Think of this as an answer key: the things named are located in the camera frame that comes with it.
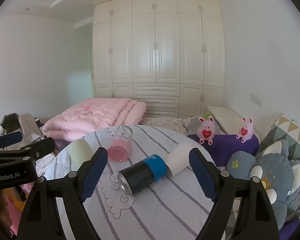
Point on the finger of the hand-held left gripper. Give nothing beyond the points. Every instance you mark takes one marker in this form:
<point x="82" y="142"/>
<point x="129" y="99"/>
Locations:
<point x="10" y="138"/>
<point x="40" y="147"/>

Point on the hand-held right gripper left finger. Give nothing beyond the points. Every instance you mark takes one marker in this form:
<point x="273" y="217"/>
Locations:
<point x="95" y="172"/>

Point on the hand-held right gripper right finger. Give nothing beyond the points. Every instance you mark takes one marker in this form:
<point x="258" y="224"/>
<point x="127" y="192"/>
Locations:
<point x="202" y="175"/>

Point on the pale green cup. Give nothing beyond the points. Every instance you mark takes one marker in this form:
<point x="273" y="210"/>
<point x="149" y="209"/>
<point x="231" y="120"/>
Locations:
<point x="78" y="152"/>

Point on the white cup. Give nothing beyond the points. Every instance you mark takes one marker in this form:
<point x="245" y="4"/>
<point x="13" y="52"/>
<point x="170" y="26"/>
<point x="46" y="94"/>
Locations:
<point x="177" y="157"/>

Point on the pink glass bottle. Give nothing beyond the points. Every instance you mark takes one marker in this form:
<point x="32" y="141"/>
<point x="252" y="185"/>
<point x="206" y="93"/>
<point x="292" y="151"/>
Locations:
<point x="120" y="145"/>

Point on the dark can with blue band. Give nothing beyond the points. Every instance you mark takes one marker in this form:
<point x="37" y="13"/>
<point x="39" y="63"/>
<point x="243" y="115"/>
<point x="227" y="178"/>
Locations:
<point x="140" y="172"/>

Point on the grey and white jacket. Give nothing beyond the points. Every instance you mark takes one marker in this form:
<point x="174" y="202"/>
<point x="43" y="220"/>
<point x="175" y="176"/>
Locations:
<point x="27" y="125"/>

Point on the purple pillow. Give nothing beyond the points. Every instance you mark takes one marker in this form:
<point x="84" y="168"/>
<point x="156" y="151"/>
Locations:
<point x="225" y="145"/>

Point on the blue cushion with yellow paw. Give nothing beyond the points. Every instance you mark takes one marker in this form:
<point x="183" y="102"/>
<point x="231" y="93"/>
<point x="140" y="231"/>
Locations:
<point x="240" y="165"/>

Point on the pink printed cloth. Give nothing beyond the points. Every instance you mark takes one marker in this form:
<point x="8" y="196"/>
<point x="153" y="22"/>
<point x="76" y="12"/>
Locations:
<point x="5" y="212"/>

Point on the pink bunny plush toy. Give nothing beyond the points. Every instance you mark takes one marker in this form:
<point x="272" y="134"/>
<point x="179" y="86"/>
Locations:
<point x="245" y="131"/>
<point x="206" y="130"/>

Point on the small grey plush toy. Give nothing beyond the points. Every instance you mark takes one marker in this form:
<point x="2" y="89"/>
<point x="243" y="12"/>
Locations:
<point x="192" y="126"/>

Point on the pink quilt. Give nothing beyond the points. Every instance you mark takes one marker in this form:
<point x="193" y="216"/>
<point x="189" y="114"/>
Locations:
<point x="97" y="115"/>

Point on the white headboard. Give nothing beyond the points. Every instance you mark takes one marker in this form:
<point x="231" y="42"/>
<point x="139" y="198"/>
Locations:
<point x="225" y="117"/>

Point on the heart print bed sheet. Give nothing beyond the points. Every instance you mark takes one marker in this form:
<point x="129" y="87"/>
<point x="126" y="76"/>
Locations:
<point x="165" y="123"/>

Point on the grey plush animal toy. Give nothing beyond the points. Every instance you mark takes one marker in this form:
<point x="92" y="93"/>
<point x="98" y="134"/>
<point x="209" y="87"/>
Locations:
<point x="282" y="175"/>

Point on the triangle patterned pillow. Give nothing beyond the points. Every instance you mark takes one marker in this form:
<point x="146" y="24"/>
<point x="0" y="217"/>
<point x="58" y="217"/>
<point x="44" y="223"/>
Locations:
<point x="287" y="130"/>

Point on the cream wardrobe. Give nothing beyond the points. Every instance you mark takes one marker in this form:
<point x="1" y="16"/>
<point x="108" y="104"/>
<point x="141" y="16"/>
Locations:
<point x="155" y="55"/>

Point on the white wall switch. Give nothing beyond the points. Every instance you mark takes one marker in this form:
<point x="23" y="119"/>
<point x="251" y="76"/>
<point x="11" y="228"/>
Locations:
<point x="256" y="99"/>

